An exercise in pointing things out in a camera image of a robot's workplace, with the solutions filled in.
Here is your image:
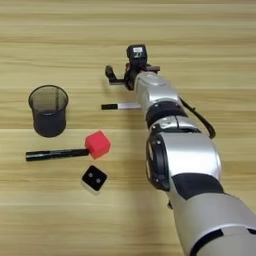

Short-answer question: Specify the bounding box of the black mesh pen cup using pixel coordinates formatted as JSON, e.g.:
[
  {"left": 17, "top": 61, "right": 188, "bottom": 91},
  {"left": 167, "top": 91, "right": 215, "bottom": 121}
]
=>
[{"left": 27, "top": 84, "right": 70, "bottom": 139}]

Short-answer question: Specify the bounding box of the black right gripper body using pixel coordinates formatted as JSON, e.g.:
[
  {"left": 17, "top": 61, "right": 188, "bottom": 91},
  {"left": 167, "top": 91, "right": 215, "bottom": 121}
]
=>
[{"left": 123, "top": 63, "right": 150, "bottom": 92}]

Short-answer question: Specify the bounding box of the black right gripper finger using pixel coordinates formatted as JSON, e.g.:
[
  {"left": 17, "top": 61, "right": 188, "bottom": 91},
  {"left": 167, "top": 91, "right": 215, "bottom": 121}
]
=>
[
  {"left": 105, "top": 64, "right": 127, "bottom": 85},
  {"left": 146, "top": 64, "right": 161, "bottom": 74}
]

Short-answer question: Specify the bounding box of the white box with black top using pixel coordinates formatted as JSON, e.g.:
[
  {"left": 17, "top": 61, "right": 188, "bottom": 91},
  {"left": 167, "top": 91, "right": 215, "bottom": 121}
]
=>
[{"left": 80, "top": 164, "right": 109, "bottom": 196}]

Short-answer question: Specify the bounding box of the black box with white label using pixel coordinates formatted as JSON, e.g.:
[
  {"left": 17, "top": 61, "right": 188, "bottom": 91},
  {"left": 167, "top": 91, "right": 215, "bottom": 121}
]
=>
[{"left": 126, "top": 44, "right": 149, "bottom": 66}]

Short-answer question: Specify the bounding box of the thick black marker pen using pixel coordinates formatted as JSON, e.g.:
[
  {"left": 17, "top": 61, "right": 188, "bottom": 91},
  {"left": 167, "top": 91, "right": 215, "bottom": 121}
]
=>
[{"left": 25, "top": 148, "right": 90, "bottom": 162}]

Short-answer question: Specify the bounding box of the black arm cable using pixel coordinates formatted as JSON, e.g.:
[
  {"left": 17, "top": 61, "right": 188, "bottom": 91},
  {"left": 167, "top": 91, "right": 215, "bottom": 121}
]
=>
[{"left": 178, "top": 96, "right": 217, "bottom": 140}]

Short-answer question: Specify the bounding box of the red cube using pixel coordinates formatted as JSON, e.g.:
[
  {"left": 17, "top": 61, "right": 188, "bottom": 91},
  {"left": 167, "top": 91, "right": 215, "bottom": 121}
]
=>
[{"left": 84, "top": 130, "right": 112, "bottom": 160}]

